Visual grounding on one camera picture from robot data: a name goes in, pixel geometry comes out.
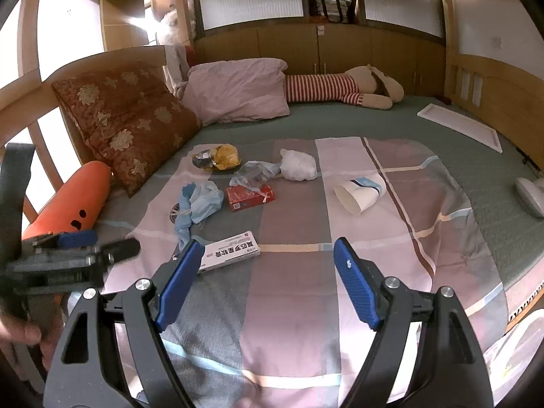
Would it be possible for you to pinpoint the white toothpaste box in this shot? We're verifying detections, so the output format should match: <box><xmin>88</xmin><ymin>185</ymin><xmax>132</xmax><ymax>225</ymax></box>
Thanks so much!
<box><xmin>172</xmin><ymin>230</ymin><xmax>261</xmax><ymax>273</ymax></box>

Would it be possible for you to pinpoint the striped plush dog toy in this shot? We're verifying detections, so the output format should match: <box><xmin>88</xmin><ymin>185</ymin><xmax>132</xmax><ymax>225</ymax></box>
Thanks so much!
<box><xmin>284</xmin><ymin>65</ymin><xmax>404</xmax><ymax>111</ymax></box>

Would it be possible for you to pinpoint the white handheld appliance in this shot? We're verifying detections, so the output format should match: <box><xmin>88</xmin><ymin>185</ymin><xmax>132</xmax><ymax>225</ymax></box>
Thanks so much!
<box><xmin>515</xmin><ymin>177</ymin><xmax>544</xmax><ymax>217</ymax></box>

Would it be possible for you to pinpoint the wooden wall cabinet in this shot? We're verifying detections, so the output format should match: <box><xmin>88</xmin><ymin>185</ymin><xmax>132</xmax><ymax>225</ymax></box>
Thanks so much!
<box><xmin>76</xmin><ymin>0</ymin><xmax>154</xmax><ymax>52</ymax></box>

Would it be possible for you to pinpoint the green bed sheet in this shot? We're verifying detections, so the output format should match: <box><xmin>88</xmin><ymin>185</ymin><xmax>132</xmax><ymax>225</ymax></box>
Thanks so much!
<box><xmin>102</xmin><ymin>93</ymin><xmax>544</xmax><ymax>294</ymax></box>

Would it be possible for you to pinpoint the beige fluffy plush toy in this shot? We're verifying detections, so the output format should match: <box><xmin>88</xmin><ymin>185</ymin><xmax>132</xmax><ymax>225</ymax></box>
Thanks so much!
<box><xmin>159</xmin><ymin>4</ymin><xmax>196</xmax><ymax>45</ymax></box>

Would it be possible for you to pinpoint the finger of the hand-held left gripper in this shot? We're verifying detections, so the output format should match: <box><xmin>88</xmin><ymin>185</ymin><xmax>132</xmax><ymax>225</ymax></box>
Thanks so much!
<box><xmin>85</xmin><ymin>238</ymin><xmax>142</xmax><ymax>265</ymax></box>
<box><xmin>21</xmin><ymin>228</ymin><xmax>99</xmax><ymax>252</ymax></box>

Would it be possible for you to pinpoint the orange carrot plush pillow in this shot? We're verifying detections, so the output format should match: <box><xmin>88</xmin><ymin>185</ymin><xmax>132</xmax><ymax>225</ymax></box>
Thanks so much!
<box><xmin>21</xmin><ymin>160</ymin><xmax>113</xmax><ymax>243</ymax></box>

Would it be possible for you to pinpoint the brown floral pillow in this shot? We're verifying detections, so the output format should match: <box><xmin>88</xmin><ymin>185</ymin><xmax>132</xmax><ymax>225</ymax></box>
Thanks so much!
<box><xmin>52</xmin><ymin>62</ymin><xmax>202</xmax><ymax>198</ymax></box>

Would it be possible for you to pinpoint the checked blanket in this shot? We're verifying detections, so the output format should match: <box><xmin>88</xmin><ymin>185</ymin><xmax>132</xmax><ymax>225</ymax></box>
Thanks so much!
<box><xmin>91</xmin><ymin>136</ymin><xmax>511</xmax><ymax>408</ymax></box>

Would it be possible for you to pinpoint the blue face mask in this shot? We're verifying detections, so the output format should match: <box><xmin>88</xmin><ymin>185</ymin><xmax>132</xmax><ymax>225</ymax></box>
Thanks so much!
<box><xmin>175</xmin><ymin>181</ymin><xmax>224</xmax><ymax>252</ymax></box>

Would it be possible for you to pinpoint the pink pillow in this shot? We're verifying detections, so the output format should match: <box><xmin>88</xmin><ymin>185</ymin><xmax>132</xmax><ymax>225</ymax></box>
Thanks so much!
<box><xmin>187</xmin><ymin>56</ymin><xmax>291</xmax><ymax>126</ymax></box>

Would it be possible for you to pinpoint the clear plastic bag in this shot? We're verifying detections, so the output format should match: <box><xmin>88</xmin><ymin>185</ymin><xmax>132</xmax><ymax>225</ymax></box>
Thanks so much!
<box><xmin>229</xmin><ymin>160</ymin><xmax>283</xmax><ymax>192</ymax></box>

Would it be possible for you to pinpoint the white plastic bag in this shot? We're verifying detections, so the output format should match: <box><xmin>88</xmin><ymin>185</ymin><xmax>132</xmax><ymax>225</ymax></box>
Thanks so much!
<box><xmin>279</xmin><ymin>149</ymin><xmax>317</xmax><ymax>181</ymax></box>

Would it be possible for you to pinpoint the red box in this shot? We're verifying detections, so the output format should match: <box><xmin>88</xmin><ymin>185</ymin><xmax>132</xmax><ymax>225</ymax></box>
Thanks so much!
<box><xmin>226</xmin><ymin>182</ymin><xmax>276</xmax><ymax>212</ymax></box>

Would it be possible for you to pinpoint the wooden bed frame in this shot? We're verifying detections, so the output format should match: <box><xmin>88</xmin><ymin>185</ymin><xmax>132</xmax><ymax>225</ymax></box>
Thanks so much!
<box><xmin>0</xmin><ymin>0</ymin><xmax>544</xmax><ymax>319</ymax></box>

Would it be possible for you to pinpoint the white plush toy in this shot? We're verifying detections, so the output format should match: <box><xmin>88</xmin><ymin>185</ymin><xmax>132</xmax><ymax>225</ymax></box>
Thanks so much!
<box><xmin>165</xmin><ymin>45</ymin><xmax>196</xmax><ymax>96</ymax></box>

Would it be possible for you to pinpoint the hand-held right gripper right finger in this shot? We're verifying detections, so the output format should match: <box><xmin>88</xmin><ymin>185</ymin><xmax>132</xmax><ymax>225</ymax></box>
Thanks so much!
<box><xmin>333</xmin><ymin>237</ymin><xmax>494</xmax><ymax>408</ymax></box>

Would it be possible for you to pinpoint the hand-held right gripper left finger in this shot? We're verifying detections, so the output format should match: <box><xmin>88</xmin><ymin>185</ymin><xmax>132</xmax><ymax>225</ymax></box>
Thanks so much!
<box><xmin>42</xmin><ymin>239</ymin><xmax>206</xmax><ymax>408</ymax></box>

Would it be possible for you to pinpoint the white flat board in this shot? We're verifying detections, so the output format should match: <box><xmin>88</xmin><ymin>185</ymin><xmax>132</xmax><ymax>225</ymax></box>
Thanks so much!
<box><xmin>417</xmin><ymin>103</ymin><xmax>503</xmax><ymax>154</ymax></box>

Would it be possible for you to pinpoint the yellow snack wrapper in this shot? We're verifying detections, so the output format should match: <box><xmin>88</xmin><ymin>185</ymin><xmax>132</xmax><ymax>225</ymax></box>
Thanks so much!
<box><xmin>191</xmin><ymin>143</ymin><xmax>241</xmax><ymax>173</ymax></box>

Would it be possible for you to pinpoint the white paper cup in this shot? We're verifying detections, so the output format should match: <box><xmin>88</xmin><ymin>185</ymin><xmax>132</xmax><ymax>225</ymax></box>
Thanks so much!
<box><xmin>334</xmin><ymin>174</ymin><xmax>387</xmax><ymax>217</ymax></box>

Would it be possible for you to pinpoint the white mesh trash bin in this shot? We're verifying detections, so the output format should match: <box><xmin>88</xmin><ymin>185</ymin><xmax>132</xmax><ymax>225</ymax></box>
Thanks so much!
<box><xmin>482</xmin><ymin>317</ymin><xmax>544</xmax><ymax>408</ymax></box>

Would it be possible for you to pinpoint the person's left hand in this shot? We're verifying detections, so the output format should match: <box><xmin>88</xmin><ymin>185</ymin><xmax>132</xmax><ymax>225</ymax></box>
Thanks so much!
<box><xmin>0</xmin><ymin>319</ymin><xmax>63</xmax><ymax>360</ymax></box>

